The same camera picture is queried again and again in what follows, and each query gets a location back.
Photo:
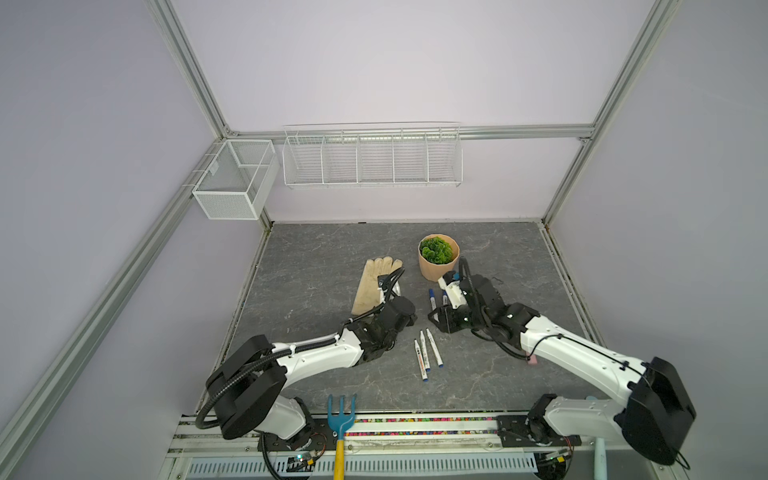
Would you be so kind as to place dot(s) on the white mesh box basket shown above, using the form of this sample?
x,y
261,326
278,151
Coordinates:
x,y
236,183

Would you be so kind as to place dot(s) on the blue garden fork yellow handle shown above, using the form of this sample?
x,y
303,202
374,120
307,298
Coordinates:
x,y
340,422

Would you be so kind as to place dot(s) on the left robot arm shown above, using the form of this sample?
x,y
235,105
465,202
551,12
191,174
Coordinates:
x,y
245,393

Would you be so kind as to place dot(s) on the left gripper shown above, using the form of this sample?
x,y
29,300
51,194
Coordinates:
x,y
409,324

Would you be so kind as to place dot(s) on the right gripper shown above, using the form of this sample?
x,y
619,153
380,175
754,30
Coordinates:
x,y
445,314

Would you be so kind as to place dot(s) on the cream fabric glove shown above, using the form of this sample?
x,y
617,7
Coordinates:
x,y
368,293

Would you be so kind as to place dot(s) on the light blue garden trowel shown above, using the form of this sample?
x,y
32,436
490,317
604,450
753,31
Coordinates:
x,y
600,460

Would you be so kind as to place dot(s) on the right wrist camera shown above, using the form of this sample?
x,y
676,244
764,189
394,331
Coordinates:
x,y
450,285

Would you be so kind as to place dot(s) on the white wire wall basket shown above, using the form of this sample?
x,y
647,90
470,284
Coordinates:
x,y
373,155

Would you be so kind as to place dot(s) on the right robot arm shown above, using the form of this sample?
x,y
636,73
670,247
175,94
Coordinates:
x,y
646,406

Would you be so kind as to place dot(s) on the tan pot green plant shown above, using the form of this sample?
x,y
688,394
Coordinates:
x,y
437,255

